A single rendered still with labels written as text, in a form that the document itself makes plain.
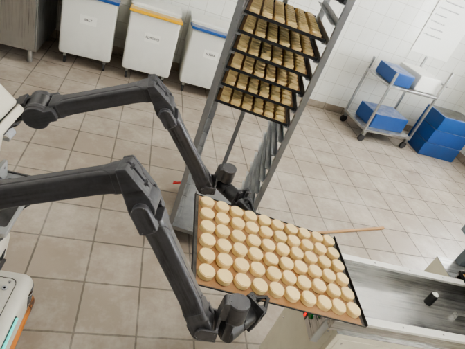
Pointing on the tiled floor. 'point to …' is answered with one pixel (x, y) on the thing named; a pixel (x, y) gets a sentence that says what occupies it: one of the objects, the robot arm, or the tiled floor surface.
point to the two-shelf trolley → (394, 107)
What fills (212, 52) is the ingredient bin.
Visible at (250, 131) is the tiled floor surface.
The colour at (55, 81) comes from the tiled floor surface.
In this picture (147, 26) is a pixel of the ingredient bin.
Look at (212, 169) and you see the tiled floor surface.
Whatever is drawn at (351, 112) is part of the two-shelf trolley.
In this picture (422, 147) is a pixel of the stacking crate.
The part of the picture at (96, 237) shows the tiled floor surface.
